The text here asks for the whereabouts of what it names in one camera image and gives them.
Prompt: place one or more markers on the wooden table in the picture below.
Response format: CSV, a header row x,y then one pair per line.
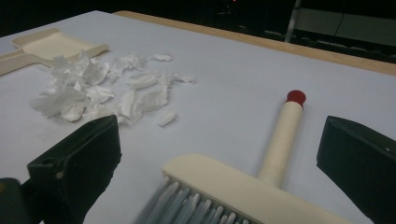
x,y
280,43

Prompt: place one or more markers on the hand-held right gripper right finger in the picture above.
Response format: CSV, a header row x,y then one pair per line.
x,y
361,161

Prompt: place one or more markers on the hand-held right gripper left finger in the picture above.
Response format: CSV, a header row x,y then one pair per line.
x,y
77,165

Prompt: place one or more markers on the white table cover sheet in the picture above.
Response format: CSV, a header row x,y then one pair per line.
x,y
233,77

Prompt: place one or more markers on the cream plastic dustpan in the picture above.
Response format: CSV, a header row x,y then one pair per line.
x,y
53,45

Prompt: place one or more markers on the beige paddle board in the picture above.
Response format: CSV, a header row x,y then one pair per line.
x,y
71,93

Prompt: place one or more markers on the cream hand brush red cap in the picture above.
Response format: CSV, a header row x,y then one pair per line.
x,y
218,182

